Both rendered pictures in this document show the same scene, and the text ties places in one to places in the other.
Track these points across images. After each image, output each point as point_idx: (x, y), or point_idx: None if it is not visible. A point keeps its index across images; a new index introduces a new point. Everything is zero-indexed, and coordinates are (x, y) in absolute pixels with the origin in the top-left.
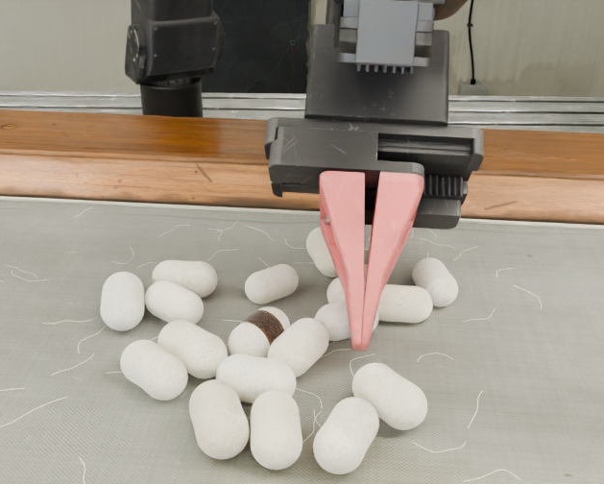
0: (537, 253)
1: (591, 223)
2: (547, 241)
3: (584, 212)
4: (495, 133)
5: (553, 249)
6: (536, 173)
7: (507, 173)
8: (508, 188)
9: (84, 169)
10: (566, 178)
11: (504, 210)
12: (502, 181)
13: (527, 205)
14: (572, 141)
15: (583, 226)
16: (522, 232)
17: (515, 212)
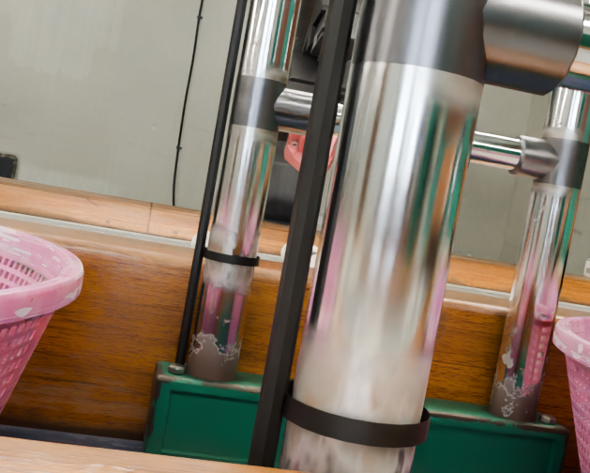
0: None
1: (46, 218)
2: (1, 215)
3: (42, 210)
4: (9, 178)
5: (0, 216)
6: (14, 184)
7: None
8: None
9: None
10: (36, 190)
11: None
12: None
13: (0, 201)
14: (67, 189)
15: (37, 217)
16: None
17: None
